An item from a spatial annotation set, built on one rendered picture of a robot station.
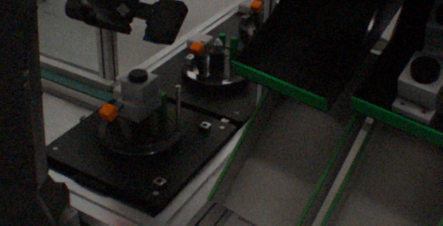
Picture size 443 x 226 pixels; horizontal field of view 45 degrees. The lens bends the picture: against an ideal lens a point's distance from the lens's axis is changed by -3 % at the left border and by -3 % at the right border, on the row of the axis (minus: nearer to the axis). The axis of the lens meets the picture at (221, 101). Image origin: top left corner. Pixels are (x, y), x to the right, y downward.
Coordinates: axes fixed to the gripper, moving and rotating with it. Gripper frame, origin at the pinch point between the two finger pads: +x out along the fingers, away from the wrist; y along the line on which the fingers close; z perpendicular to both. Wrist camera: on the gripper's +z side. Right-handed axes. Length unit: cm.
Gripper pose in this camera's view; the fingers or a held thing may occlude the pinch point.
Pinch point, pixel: (138, 26)
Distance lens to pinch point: 83.9
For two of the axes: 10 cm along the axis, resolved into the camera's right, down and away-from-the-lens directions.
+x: 2.9, 3.4, 8.9
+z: 3.8, -9.0, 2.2
